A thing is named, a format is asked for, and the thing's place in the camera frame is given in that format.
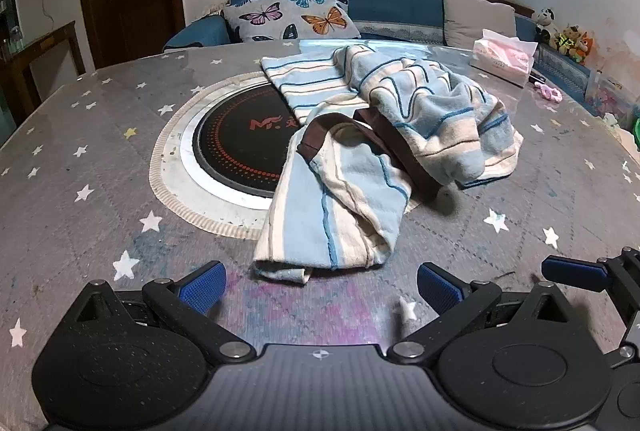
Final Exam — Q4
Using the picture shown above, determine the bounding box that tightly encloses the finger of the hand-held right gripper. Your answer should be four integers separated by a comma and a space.
541, 248, 640, 294

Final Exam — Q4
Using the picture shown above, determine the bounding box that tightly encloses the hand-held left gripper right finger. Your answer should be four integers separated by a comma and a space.
386, 261, 583, 365

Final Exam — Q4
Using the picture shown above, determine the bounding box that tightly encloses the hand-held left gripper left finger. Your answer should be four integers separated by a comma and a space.
60, 261, 257, 365

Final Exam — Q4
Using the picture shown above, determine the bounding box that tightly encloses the blue striped shirt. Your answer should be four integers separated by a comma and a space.
252, 43, 525, 286

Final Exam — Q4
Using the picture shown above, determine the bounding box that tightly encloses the black round induction cooktop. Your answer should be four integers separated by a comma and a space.
180, 83, 312, 210

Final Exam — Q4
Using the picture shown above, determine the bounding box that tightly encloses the grey star tablecloth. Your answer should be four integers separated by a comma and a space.
0, 38, 640, 431

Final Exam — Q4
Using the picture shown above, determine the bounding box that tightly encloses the clear plastic toy box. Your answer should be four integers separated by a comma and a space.
584, 70, 637, 122

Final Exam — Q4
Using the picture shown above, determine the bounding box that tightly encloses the pink plastic toy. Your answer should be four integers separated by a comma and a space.
533, 81, 564, 102

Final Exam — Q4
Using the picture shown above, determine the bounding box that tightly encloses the orange plush toy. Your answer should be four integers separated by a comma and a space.
575, 31, 597, 64

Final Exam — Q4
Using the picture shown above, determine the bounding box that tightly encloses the pink tissue pack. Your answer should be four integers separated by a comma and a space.
470, 28, 539, 88

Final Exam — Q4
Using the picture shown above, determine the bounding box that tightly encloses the teddy plush with green vest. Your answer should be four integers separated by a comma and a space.
555, 25, 582, 58

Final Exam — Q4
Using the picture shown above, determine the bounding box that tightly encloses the panda plush toy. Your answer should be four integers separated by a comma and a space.
531, 7, 557, 44

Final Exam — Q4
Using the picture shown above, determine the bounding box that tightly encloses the beige cushion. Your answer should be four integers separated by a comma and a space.
442, 0, 517, 50

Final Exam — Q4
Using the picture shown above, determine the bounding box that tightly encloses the blue sofa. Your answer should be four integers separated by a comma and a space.
162, 0, 592, 102

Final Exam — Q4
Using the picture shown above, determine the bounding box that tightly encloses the dark wooden side table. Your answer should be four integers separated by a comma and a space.
0, 21, 87, 132

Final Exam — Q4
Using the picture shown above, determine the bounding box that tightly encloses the butterfly print pillow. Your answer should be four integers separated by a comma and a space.
222, 0, 362, 44

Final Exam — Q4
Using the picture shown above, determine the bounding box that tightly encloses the beige woven ring mat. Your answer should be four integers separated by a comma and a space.
149, 78, 418, 239

